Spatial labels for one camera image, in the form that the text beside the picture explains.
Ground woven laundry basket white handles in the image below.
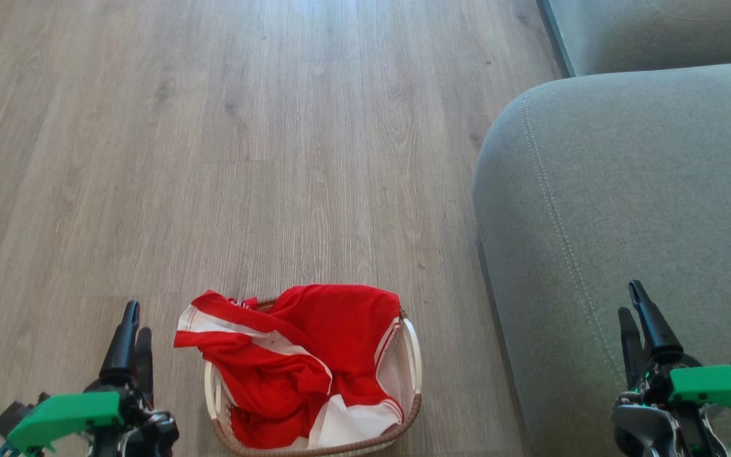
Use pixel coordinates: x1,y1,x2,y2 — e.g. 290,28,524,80
204,297,423,457

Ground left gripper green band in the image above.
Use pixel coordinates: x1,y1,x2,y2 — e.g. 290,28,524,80
0,300,180,457

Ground grey and yellow sofa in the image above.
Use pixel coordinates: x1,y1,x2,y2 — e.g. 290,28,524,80
472,0,731,457

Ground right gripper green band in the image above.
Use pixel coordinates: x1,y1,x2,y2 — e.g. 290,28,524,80
612,280,731,457

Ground red and white shirt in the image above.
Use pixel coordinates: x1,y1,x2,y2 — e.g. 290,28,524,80
174,284,404,450

